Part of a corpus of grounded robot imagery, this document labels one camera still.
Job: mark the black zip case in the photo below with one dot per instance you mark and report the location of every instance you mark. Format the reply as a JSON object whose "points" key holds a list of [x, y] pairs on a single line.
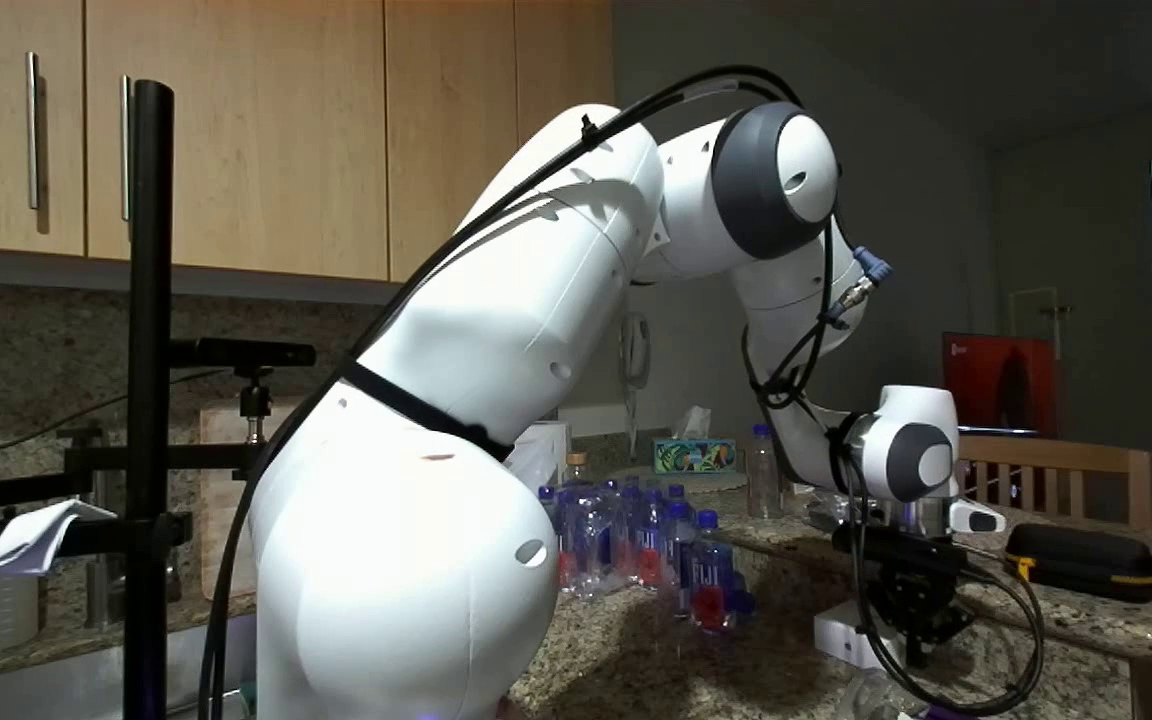
{"points": [[1080, 563]]}

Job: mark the black camera on stand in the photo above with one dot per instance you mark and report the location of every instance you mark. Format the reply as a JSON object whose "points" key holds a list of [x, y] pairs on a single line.
{"points": [[240, 352]]}

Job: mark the red box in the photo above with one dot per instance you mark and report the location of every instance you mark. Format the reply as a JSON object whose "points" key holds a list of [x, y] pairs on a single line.
{"points": [[996, 383]]}

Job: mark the black stand crossbars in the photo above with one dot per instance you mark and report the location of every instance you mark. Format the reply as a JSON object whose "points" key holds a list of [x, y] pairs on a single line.
{"points": [[201, 456]]}

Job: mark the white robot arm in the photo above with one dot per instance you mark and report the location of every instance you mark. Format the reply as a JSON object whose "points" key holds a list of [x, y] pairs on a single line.
{"points": [[440, 534]]}

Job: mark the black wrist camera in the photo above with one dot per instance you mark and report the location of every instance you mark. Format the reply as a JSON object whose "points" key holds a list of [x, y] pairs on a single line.
{"points": [[896, 541]]}

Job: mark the water bottle red label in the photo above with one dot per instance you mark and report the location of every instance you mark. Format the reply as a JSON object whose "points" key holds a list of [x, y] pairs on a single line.
{"points": [[715, 586]]}

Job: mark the clear plastic bottle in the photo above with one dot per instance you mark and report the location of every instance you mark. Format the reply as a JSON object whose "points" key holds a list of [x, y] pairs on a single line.
{"points": [[766, 482]]}

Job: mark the white paper towel roll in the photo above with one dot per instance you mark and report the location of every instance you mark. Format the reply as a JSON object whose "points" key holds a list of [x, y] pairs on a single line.
{"points": [[540, 452]]}

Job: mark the wall phone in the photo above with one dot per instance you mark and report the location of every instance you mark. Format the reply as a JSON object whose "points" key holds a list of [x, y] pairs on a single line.
{"points": [[635, 349]]}

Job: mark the black stand pole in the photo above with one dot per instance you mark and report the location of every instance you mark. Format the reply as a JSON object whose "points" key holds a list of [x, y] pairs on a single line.
{"points": [[149, 264]]}

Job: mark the small white cardboard box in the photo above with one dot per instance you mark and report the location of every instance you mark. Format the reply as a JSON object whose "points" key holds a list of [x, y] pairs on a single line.
{"points": [[840, 640]]}

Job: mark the water bottle blue cap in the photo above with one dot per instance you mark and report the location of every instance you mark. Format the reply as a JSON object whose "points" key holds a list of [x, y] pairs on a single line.
{"points": [[629, 541], [580, 541], [670, 541]]}

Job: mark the tissue box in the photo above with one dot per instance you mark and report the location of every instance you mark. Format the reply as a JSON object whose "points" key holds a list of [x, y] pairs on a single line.
{"points": [[699, 456]]}

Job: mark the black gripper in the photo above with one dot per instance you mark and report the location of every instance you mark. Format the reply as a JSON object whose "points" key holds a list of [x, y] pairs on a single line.
{"points": [[913, 586]]}

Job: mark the white crumpled paper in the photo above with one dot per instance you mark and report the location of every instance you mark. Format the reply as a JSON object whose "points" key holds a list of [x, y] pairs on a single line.
{"points": [[41, 528]]}

